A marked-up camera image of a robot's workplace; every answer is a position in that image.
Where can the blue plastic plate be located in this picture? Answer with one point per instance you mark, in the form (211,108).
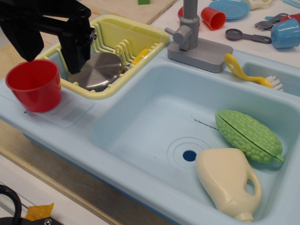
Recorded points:
(233,9)

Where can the cream plastic jug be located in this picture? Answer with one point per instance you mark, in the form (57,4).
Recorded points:
(230,181)

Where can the cream toy item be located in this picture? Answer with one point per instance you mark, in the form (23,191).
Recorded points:
(255,4)

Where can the steel pot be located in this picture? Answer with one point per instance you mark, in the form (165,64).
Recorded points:
(98,72)

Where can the yellow tape piece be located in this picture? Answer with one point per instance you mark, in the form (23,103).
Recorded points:
(39,212)

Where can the grey toy fork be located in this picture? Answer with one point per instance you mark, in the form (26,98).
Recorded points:
(268,24)

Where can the yellow dish brush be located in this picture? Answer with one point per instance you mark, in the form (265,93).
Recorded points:
(235,68)

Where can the green block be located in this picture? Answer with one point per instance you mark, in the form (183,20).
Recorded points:
(143,2)

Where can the red cup on table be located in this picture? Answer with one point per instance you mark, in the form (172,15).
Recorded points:
(214,19)

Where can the red item behind faucet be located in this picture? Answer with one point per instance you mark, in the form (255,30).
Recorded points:
(180,12)

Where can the blue plastic cup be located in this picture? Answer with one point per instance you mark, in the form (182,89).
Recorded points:
(286,34)

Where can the green bitter melon toy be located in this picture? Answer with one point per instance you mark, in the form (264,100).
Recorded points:
(247,134)

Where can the grey toy faucet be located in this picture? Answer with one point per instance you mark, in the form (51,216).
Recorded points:
(189,49)

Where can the light blue toy sink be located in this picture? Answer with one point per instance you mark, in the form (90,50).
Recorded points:
(136,139)

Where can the yellow utensil in rack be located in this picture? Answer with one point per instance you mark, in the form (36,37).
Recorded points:
(141,55)

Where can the grey toy spoon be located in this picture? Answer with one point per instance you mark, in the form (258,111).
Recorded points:
(235,34)

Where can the yellow dish rack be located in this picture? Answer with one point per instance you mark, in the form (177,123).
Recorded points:
(118,35)

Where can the red plastic cup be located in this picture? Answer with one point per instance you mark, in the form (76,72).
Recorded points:
(36,85)

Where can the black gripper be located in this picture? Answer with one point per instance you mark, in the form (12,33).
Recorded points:
(68,18)

